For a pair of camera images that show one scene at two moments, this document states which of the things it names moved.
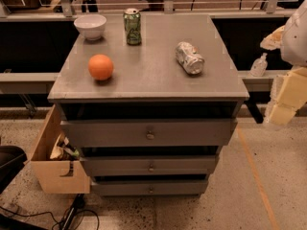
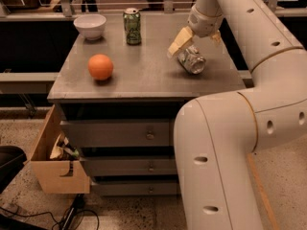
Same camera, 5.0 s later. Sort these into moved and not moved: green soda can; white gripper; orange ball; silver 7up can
Moved: white gripper
Not moved: green soda can; orange ball; silver 7up can
